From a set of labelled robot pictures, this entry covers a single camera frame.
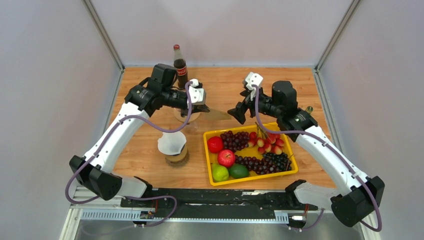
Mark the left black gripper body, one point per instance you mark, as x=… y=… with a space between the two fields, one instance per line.
x=184 y=111

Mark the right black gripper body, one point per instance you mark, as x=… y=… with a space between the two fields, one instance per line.
x=266 y=106

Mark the brown paper coffee filter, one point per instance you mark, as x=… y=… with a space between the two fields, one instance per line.
x=215 y=115

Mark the white paper coffee filter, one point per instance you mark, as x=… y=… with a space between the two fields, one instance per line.
x=171 y=144

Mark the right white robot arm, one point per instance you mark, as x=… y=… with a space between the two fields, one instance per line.
x=356 y=197

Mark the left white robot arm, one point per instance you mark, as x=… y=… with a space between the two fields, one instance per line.
x=93 y=176

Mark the small clear glass cup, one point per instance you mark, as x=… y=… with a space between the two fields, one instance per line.
x=191 y=127

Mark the yellow plastic tray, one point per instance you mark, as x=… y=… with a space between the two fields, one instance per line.
x=247 y=153

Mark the upper red grape bunch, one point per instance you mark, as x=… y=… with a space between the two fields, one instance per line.
x=235 y=141

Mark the red cherries bunch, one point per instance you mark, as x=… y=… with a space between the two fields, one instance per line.
x=265 y=142

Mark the red tomato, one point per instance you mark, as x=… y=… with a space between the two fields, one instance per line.
x=215 y=144

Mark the green glass bottle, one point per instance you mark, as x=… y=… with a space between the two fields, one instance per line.
x=309 y=109

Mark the red apple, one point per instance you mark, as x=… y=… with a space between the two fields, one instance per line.
x=226 y=158

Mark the cola glass bottle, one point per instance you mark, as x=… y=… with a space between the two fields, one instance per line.
x=181 y=66

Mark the lower dark grape bunch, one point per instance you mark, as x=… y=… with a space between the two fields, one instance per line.
x=268 y=164

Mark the green avocado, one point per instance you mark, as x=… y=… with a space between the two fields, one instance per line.
x=238 y=171

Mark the green lime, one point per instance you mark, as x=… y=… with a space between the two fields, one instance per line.
x=219 y=173

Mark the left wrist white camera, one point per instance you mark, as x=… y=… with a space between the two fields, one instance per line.
x=196 y=92

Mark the wrist white camera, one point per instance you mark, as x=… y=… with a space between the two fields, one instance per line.
x=252 y=83
x=196 y=92

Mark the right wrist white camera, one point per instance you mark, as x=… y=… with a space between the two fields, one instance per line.
x=252 y=83

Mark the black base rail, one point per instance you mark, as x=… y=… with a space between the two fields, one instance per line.
x=218 y=203

